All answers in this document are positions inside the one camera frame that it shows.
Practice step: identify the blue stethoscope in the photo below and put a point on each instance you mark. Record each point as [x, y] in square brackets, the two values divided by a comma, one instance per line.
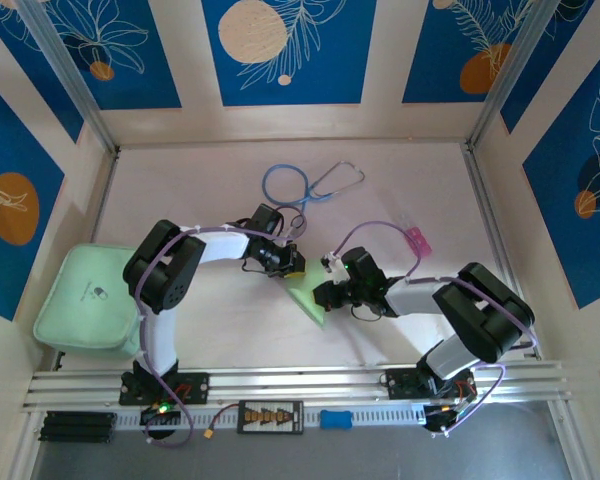
[320, 195]

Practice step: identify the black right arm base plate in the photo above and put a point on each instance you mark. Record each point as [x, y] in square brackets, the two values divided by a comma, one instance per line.
[397, 385]

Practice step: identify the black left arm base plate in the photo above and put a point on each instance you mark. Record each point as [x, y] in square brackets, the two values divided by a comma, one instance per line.
[195, 387]

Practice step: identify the circuit board with green light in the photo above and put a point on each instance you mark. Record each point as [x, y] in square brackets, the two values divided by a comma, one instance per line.
[155, 415]

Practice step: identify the light green cloth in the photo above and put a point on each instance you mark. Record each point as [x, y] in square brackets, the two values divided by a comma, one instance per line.
[307, 297]

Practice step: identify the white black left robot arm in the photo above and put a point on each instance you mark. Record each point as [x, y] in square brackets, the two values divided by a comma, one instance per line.
[160, 340]

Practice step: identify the aluminium mounting rail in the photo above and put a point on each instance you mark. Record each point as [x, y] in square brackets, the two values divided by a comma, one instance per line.
[290, 381]

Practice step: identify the blue bone-shaped clip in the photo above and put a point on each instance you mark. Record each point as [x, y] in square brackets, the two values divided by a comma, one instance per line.
[336, 419]

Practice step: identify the aluminium frame post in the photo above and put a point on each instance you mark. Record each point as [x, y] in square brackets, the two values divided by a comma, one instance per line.
[514, 70]
[68, 70]

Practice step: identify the pink clear plastic case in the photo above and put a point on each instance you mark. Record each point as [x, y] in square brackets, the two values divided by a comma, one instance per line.
[426, 250]

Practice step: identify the aluminium table side rail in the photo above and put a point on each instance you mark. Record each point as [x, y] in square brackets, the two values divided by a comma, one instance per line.
[500, 250]
[103, 200]

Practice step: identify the mint green zip pouch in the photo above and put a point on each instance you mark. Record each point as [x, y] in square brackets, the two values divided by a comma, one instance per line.
[70, 300]

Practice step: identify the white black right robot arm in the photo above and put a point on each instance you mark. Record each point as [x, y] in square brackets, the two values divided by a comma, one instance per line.
[412, 300]

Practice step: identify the black power distribution board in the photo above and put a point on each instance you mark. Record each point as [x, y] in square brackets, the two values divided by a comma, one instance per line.
[270, 417]

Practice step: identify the black ribbed block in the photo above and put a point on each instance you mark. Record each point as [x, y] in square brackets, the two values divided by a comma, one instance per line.
[77, 427]

